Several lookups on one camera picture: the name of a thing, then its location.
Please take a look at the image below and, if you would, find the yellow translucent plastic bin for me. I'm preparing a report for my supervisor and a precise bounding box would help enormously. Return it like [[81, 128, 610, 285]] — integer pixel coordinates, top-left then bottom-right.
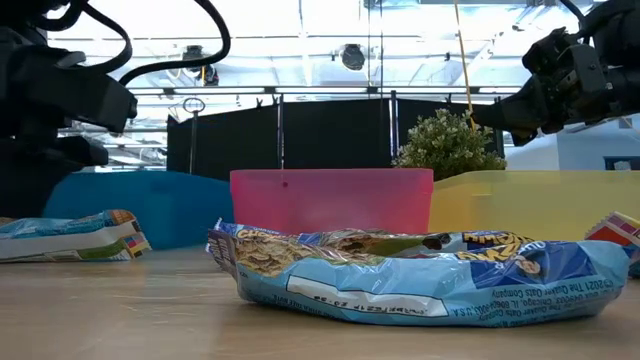
[[428, 169, 640, 243]]

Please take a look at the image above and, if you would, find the metal ring stand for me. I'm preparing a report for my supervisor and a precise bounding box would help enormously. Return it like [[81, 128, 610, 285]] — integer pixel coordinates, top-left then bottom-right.
[[181, 96, 207, 176]]

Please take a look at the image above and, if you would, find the small green potted plant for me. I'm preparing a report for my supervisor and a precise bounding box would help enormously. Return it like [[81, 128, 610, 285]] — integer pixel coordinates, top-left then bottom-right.
[[391, 108, 508, 183]]

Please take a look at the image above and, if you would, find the gold wrapper granola bar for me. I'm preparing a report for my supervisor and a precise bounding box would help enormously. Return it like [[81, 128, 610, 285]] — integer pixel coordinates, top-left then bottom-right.
[[0, 208, 153, 265]]

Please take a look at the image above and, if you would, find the grey horizontal metal rail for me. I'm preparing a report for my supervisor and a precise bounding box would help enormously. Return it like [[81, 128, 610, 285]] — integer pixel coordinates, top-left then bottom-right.
[[124, 84, 524, 98]]

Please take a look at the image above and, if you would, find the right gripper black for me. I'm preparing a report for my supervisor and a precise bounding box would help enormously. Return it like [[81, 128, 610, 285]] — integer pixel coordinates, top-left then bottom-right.
[[471, 27, 640, 148]]

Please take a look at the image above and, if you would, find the yellow hanging cable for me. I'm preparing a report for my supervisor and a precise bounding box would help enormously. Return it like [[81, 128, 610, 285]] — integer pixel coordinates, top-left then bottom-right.
[[452, 0, 477, 132]]

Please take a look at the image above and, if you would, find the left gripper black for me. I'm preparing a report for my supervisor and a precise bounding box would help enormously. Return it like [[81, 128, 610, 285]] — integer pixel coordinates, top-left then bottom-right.
[[0, 29, 139, 219]]

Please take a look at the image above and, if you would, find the blue plastic bin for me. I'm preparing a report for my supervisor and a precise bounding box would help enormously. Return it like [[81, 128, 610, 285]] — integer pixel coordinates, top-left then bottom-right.
[[42, 170, 236, 252]]

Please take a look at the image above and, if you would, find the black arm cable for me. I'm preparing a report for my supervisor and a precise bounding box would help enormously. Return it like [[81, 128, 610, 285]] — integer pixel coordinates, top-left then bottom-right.
[[29, 0, 134, 76], [118, 0, 233, 87]]

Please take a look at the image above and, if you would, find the black partition panel screen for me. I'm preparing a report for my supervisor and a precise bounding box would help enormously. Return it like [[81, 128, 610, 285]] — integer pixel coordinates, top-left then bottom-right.
[[165, 96, 506, 183]]

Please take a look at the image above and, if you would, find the red translucent plastic bin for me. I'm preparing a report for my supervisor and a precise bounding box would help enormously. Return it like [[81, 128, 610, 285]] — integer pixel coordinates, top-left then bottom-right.
[[229, 167, 436, 237]]

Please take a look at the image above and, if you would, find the red wrapper granola bar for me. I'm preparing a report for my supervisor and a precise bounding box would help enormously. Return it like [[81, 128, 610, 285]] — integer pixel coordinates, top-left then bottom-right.
[[583, 210, 640, 279]]

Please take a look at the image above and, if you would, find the blue wrapper granola bar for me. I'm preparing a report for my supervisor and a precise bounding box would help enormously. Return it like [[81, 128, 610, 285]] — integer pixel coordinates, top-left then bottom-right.
[[205, 217, 631, 329]]

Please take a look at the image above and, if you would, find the black ceiling spotlight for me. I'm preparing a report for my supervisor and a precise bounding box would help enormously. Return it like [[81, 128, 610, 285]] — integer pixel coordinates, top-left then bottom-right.
[[181, 44, 221, 88], [340, 43, 367, 73]]

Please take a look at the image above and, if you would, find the dark computer monitor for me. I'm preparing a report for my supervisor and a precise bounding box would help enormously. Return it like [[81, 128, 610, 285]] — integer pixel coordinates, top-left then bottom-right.
[[603, 155, 640, 173]]

